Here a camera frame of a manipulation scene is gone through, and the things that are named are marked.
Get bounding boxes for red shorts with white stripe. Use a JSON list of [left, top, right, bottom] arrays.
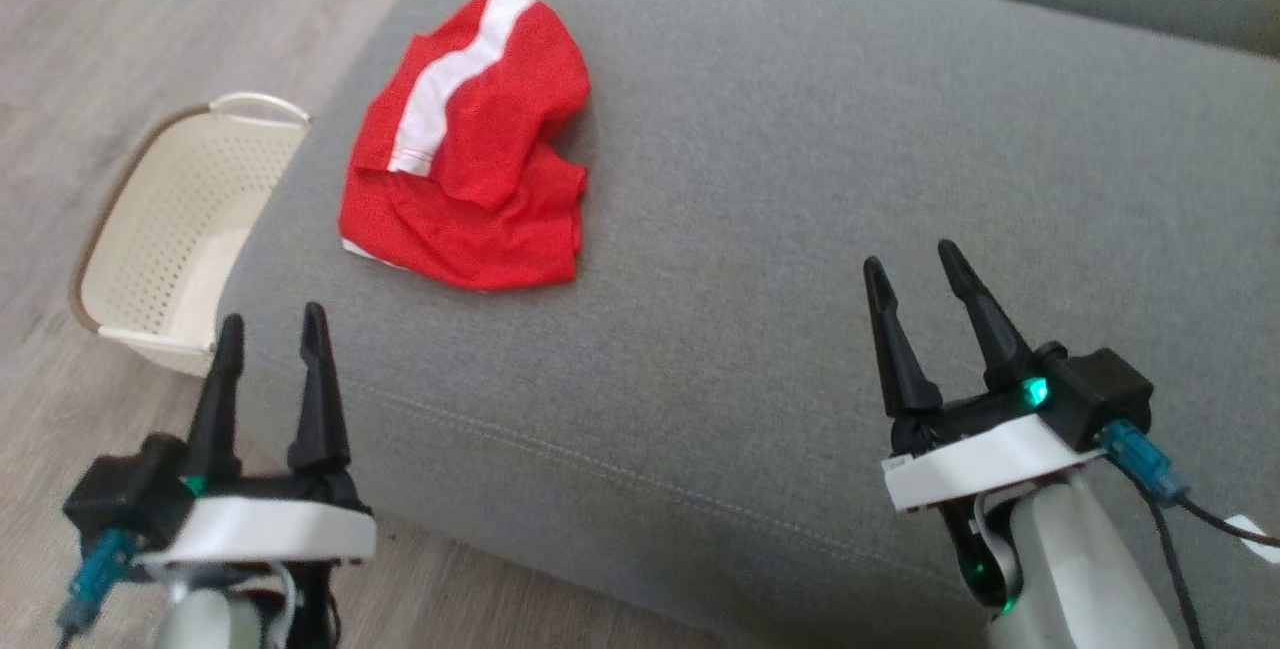
[[337, 0, 593, 292]]

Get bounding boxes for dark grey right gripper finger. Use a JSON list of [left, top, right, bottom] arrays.
[[937, 239, 1036, 392], [863, 256, 944, 420]]

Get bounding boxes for white cable label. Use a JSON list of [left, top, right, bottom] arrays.
[[1225, 514, 1280, 565]]

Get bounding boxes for grey sofa with yellow backrest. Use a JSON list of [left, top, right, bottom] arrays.
[[215, 0, 1280, 649]]

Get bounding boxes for left black cable blue connector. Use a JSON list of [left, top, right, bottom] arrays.
[[55, 529, 141, 649]]

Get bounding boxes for right black cable blue connector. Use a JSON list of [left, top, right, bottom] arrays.
[[1100, 419, 1280, 649]]

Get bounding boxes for black cable blue connector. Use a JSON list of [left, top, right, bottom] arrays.
[[1100, 419, 1280, 649], [55, 529, 141, 649]]

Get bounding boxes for cream perforated laundry basket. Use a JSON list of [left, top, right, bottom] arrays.
[[68, 92, 314, 378]]

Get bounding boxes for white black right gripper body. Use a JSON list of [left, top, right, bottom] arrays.
[[882, 369, 1101, 620]]

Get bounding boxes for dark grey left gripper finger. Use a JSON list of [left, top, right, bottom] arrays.
[[288, 302, 353, 478], [185, 314, 246, 485]]

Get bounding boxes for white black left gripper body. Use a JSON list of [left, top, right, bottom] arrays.
[[140, 469, 377, 649]]

